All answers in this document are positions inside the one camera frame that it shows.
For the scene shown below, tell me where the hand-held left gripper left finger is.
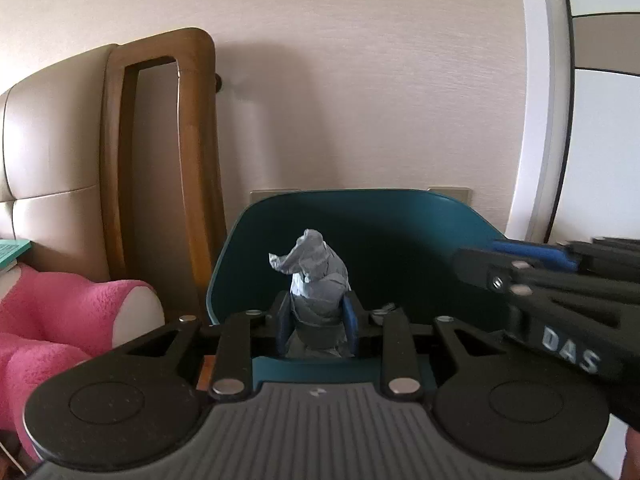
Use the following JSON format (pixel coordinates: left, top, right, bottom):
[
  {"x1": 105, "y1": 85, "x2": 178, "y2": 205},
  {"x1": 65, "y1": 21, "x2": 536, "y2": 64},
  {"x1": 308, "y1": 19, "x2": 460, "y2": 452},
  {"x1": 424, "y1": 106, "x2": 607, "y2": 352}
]
[{"x1": 117, "y1": 291, "x2": 297, "y2": 402}]

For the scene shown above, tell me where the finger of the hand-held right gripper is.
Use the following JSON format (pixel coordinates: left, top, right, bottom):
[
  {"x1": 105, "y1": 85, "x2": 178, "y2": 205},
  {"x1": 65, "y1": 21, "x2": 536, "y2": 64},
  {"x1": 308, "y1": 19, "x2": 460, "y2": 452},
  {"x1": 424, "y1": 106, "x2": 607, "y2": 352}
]
[
  {"x1": 452, "y1": 246, "x2": 640, "y2": 341},
  {"x1": 491, "y1": 236, "x2": 640, "y2": 281}
]

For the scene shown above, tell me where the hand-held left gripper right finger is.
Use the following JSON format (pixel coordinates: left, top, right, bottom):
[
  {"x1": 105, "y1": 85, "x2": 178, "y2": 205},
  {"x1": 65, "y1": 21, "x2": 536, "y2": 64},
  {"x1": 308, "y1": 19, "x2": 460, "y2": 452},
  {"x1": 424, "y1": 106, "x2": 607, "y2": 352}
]
[{"x1": 340, "y1": 291, "x2": 508, "y2": 402}]

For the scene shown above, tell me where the grey paper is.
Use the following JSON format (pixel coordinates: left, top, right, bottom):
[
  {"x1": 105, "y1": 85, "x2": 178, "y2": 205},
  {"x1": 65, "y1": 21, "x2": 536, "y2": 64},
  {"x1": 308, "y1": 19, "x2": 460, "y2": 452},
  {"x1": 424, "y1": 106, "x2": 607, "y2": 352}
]
[{"x1": 267, "y1": 228, "x2": 352, "y2": 361}]

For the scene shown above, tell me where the teal plastic bin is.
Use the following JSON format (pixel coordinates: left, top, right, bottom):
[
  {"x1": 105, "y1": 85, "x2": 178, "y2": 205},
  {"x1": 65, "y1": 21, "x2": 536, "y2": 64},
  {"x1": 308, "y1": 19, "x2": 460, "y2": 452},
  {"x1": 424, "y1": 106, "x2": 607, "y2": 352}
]
[{"x1": 205, "y1": 189, "x2": 507, "y2": 396}]

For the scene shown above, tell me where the white wardrobe sliding door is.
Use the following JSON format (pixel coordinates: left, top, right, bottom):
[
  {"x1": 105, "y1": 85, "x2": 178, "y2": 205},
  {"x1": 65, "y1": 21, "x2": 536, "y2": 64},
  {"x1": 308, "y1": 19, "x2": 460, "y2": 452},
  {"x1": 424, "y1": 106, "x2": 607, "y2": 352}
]
[{"x1": 505, "y1": 0, "x2": 640, "y2": 247}]

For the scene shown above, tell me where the pink plush toy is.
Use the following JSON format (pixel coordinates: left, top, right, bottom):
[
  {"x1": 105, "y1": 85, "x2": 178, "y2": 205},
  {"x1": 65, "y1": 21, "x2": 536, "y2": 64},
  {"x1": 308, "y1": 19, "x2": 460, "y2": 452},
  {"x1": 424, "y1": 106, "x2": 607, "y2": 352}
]
[{"x1": 0, "y1": 262, "x2": 166, "y2": 463}]

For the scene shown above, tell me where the teal grid book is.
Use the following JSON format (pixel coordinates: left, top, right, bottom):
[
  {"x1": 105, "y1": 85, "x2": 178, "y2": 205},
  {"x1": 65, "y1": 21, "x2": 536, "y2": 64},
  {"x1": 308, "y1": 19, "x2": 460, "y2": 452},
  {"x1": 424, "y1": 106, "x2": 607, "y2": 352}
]
[{"x1": 0, "y1": 240, "x2": 34, "y2": 272}]

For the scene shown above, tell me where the beige wall socket plate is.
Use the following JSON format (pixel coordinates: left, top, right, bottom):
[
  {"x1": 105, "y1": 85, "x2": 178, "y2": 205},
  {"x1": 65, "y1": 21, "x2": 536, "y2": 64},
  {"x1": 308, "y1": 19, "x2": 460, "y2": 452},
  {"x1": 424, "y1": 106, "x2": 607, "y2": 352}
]
[{"x1": 249, "y1": 189, "x2": 302, "y2": 207}]

